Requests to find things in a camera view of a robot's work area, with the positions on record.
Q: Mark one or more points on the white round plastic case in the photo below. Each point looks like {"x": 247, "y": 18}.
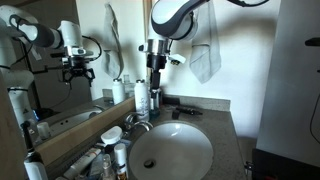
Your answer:
{"x": 111, "y": 135}

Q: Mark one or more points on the white oval sink basin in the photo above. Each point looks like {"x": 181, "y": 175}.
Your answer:
{"x": 173, "y": 153}

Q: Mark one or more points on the blue striped packet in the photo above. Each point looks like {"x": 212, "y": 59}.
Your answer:
{"x": 96, "y": 165}

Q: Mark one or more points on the black stereo camera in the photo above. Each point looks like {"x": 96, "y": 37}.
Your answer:
{"x": 313, "y": 42}

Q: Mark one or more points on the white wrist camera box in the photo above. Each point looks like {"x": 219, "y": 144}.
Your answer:
{"x": 177, "y": 59}

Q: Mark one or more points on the electric toothbrush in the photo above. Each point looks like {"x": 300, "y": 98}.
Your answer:
{"x": 35, "y": 166}

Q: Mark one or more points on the clear blue mouthwash bottle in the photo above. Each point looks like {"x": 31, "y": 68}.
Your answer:
{"x": 155, "y": 108}

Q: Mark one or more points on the mirror with wooden frame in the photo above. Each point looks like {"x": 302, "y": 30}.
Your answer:
{"x": 83, "y": 128}

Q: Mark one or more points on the white tube with red print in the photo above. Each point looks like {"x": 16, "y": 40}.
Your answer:
{"x": 81, "y": 163}

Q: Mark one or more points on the chrome faucet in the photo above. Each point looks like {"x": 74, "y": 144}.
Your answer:
{"x": 135, "y": 122}

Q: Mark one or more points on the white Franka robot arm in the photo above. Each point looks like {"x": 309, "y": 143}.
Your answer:
{"x": 166, "y": 16}

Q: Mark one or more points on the dark mesh basket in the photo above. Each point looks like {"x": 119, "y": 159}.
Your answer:
{"x": 126, "y": 142}

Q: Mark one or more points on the small clear spray bottle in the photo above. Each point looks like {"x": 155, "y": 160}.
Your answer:
{"x": 107, "y": 170}

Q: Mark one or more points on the grey hanging towel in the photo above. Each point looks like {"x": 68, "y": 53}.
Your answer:
{"x": 206, "y": 56}

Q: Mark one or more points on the small white bottle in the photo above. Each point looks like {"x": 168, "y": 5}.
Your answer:
{"x": 121, "y": 155}

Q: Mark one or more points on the black cart platform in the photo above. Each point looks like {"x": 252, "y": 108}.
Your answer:
{"x": 286, "y": 166}

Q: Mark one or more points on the tall white spray bottle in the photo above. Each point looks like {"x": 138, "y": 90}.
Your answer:
{"x": 141, "y": 100}

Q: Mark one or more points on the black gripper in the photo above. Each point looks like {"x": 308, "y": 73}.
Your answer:
{"x": 156, "y": 61}

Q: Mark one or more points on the small black cap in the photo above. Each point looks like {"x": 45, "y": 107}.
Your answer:
{"x": 175, "y": 114}

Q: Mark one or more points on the white flat panel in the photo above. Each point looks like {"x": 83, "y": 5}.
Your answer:
{"x": 290, "y": 83}

